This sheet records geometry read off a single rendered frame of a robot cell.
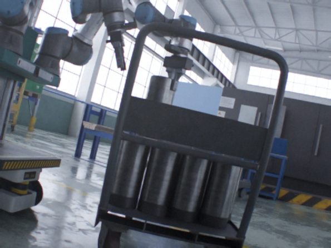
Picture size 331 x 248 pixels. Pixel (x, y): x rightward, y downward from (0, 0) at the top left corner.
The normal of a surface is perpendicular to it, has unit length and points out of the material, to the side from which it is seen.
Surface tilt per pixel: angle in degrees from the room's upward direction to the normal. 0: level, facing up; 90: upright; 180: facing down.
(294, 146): 86
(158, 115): 98
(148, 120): 98
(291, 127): 86
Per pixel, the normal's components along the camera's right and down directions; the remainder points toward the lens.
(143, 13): -0.53, -0.12
